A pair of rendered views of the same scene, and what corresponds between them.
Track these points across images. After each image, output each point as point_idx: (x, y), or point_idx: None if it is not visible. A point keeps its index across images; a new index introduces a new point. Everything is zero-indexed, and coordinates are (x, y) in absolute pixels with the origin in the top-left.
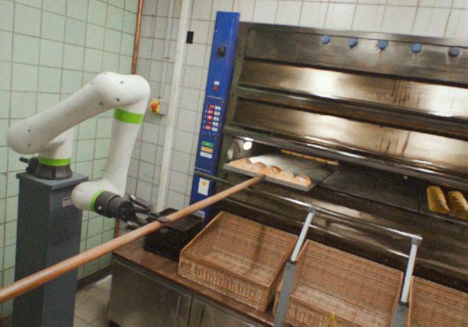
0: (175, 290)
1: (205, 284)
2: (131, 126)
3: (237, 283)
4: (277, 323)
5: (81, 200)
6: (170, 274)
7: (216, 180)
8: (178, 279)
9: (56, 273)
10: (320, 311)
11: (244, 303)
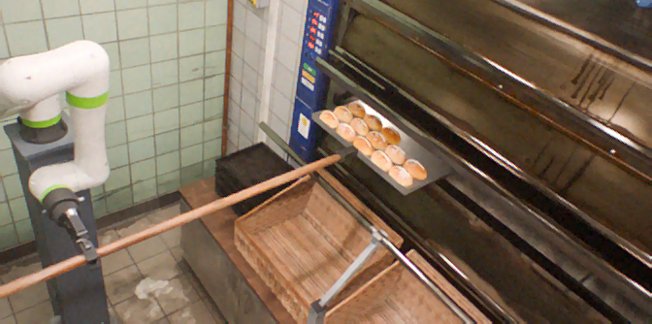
0: (227, 262)
1: (256, 269)
2: (85, 112)
3: (282, 287)
4: None
5: (34, 193)
6: (225, 242)
7: (279, 146)
8: (231, 251)
9: None
10: None
11: (289, 312)
